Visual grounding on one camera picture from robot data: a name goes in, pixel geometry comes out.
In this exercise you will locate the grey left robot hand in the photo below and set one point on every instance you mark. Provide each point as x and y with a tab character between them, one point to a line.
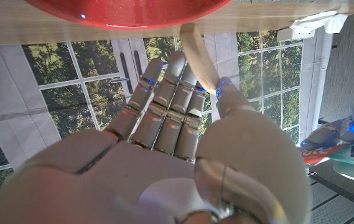
335	130

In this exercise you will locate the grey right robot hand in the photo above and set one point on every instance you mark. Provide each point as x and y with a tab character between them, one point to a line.
133	174

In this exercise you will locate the wooden toothbrush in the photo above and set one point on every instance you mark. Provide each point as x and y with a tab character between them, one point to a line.
198	56

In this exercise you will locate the red bowl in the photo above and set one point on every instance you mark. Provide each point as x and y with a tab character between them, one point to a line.
127	12

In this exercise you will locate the white power strip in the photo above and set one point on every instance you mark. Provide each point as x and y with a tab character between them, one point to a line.
295	34

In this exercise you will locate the white crumpled tissue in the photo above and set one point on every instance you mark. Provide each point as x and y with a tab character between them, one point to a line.
319	20

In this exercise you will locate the printed window backdrop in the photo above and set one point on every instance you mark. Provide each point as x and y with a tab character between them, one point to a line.
55	77

